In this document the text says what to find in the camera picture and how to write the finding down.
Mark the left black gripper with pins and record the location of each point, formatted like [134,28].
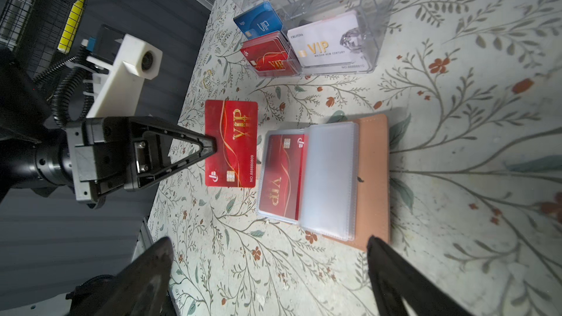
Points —
[95,157]

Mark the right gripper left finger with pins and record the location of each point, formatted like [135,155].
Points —
[142,288]

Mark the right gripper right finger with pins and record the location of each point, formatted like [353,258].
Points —
[396,283]

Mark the pink leather card holder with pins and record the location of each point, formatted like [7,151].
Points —
[345,181]

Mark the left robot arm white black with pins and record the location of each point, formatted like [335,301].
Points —
[19,99]

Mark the red card in organizer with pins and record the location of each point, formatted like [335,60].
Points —
[271,56]

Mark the clear acrylic card organizer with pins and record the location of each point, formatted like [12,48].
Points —
[307,13]

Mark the white card in organizer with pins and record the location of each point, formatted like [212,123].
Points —
[333,45]

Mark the yellow tag on basket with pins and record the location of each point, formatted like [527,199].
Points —
[71,27]

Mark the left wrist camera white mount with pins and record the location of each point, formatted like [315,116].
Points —
[119,64]

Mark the black wire mesh basket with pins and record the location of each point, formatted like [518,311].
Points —
[32,29]

